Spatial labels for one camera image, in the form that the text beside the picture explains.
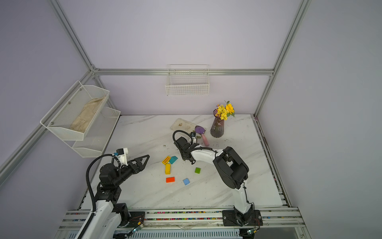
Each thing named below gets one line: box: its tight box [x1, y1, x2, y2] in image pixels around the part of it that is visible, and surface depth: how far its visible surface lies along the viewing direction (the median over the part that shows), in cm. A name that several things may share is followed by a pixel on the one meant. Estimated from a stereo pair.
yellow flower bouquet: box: [214, 100, 236, 121], surface depth 92 cm
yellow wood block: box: [165, 163, 172, 175], surface depth 92 cm
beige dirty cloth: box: [170, 118, 196, 133], surface depth 117 cm
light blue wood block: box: [183, 177, 191, 186], surface depth 88 cm
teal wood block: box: [169, 155, 179, 165], surface depth 97 cm
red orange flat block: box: [165, 176, 176, 184], surface depth 88 cm
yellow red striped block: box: [162, 155, 172, 165], surface depth 96 cm
